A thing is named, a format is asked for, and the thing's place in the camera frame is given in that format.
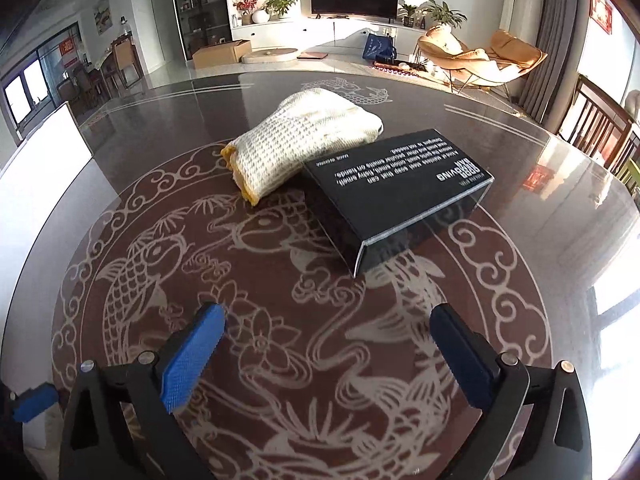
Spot white television cabinet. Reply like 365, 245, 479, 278
222, 15, 426, 61

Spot grey curtain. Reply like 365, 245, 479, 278
505, 0, 593, 136

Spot red square window decoration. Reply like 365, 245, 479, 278
590, 0, 614, 35

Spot round wooden board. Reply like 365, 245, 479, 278
242, 47, 299, 65

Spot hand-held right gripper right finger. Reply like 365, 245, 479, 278
430, 303, 601, 480

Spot framed wall painting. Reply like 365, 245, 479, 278
93, 0, 111, 36

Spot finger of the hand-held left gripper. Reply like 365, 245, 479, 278
10, 382, 60, 423

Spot brown slatted wooden chair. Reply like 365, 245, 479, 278
555, 74, 640, 171

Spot brown cardboard box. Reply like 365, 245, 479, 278
192, 39, 252, 69

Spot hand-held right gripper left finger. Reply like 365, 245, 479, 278
59, 303, 227, 480

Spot red flowers in pot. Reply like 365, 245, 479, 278
232, 0, 262, 25

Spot red window poster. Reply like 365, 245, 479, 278
59, 36, 81, 67

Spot green potted plant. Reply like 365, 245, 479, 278
264, 0, 300, 21

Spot light wooden dining chair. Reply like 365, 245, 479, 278
111, 40, 146, 92

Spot blue tote bag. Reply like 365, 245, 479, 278
362, 32, 397, 63

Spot cream knitted glove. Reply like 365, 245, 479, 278
221, 87, 384, 207

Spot large leafy potted plant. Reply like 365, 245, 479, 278
424, 0, 468, 28

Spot black rectangular box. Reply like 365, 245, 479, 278
301, 129, 495, 279

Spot orange lounge chair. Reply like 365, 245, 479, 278
417, 25, 548, 93

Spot dark glass display cabinet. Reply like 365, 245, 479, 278
169, 0, 227, 61

